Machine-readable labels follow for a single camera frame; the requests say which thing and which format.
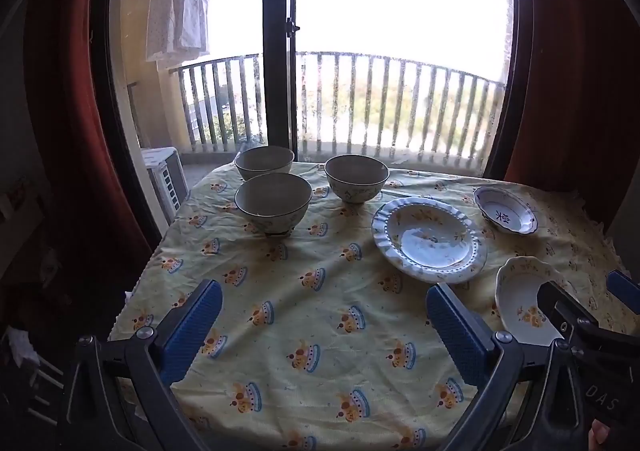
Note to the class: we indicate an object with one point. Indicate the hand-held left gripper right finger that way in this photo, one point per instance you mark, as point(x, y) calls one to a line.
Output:
point(457, 331)

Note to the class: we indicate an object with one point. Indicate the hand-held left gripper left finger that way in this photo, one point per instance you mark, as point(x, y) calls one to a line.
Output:
point(192, 326)

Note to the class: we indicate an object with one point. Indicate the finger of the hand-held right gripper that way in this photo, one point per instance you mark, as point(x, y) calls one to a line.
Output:
point(622, 286)
point(562, 308)

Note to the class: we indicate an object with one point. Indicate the small scalloped yellow floral dish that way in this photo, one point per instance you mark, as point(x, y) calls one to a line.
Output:
point(517, 296)

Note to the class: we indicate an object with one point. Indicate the ruffled rim floral plate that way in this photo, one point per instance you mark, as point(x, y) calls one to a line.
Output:
point(430, 241)

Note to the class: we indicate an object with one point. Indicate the small blue rimmed dish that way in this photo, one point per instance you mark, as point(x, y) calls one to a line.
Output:
point(505, 211)

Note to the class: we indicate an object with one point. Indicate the white floral ceramic bowl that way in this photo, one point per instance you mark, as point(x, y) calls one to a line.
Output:
point(272, 198)
point(356, 171)
point(265, 158)

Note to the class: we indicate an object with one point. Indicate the person's right hand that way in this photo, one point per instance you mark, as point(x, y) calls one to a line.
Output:
point(599, 435)

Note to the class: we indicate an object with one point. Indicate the yellow crown print tablecloth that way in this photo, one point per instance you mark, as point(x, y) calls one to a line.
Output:
point(310, 311)

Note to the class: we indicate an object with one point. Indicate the white air conditioner unit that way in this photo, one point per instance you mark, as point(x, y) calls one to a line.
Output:
point(165, 176)

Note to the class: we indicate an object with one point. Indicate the red curtain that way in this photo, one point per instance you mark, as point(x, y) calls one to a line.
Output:
point(65, 131)
point(565, 106)

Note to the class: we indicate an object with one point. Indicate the balcony railing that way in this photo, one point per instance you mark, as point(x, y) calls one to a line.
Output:
point(320, 101)

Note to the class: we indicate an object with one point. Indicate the dark sliding window frame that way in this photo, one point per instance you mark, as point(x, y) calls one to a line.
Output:
point(277, 41)

